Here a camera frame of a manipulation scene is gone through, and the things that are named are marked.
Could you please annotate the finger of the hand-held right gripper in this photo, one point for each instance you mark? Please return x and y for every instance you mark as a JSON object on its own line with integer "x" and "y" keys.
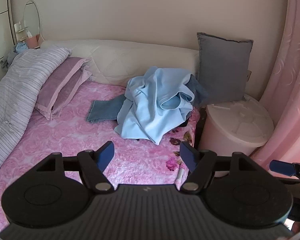
{"x": 281, "y": 167}

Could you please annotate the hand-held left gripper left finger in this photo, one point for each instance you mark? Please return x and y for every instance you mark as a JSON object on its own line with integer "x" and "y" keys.
{"x": 106, "y": 155}

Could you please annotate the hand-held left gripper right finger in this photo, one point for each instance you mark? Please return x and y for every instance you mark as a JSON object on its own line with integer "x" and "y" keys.
{"x": 190, "y": 155}

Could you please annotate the light blue sweatshirt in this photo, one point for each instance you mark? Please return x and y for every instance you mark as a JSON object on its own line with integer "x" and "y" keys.
{"x": 145, "y": 105}

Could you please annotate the white pen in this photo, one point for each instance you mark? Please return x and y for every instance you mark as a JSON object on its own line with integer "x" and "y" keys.
{"x": 180, "y": 175}

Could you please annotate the blue jeans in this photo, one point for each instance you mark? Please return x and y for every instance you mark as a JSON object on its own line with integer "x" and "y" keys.
{"x": 105, "y": 110}

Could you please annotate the pink floral blanket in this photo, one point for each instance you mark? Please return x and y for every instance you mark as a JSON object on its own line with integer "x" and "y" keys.
{"x": 65, "y": 135}

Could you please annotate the white lidded bucket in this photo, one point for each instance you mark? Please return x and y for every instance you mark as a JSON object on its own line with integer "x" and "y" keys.
{"x": 235, "y": 125}

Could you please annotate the purple ruffled pillow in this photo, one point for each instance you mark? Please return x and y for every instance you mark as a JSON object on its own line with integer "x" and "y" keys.
{"x": 60, "y": 85}

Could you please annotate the pink curtain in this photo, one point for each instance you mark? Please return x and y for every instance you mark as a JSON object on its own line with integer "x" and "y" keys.
{"x": 290, "y": 80}

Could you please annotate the grey pillow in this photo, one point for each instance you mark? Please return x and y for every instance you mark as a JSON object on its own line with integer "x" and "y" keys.
{"x": 222, "y": 67}

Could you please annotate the cream headboard cushion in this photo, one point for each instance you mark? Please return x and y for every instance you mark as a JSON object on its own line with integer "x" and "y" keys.
{"x": 130, "y": 60}

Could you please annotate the striped lavender duvet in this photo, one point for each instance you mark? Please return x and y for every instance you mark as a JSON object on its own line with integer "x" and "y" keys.
{"x": 15, "y": 92}

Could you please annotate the oval mirror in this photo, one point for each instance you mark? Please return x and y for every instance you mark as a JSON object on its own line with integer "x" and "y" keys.
{"x": 31, "y": 17}

